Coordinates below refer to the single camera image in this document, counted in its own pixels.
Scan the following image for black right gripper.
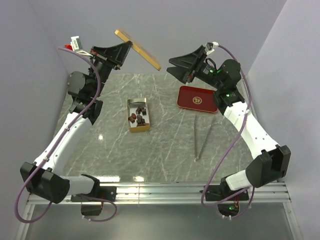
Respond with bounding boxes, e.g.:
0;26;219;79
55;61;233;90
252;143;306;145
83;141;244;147
166;46;223;91

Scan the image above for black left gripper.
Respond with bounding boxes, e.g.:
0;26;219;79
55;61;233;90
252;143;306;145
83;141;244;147
89;40;133;98

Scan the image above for silver tin lid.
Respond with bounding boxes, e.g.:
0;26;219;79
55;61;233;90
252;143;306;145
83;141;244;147
114;28;162;71

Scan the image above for dark chocolate piece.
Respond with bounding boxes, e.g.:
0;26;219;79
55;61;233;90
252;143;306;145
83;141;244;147
141;108;147;116
136;106;144;114

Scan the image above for silver metal tweezers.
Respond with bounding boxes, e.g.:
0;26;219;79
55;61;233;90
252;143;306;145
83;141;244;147
193;115;215;162

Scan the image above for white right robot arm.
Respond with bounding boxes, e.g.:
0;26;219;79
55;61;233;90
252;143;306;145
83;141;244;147
167;56;291;200

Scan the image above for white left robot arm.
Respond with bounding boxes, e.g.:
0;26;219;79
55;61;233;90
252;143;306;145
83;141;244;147
20;40;136;204

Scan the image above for red rectangular tray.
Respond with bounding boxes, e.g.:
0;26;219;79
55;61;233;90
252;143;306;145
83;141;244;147
177;85;218;114

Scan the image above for gold metal tin box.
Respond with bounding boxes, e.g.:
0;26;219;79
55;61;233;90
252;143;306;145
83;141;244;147
127;97;151;133

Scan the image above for electronics board with led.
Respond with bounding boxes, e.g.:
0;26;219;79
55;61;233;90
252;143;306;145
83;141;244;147
217;197;240;217

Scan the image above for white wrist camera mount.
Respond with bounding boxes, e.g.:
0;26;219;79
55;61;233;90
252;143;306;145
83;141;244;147
64;36;94;59

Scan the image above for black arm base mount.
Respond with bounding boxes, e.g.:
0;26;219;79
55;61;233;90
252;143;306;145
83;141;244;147
205;184;249;202

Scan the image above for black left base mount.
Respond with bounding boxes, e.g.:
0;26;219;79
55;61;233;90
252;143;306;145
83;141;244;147
70;186;117;202

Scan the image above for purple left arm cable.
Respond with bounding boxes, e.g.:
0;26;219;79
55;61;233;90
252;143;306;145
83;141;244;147
13;46;118;224

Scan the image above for aluminium rail frame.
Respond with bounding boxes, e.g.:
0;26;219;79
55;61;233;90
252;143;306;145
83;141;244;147
14;74;301;240

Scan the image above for black box under rail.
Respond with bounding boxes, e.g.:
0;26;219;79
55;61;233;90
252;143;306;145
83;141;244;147
80;204;103;217

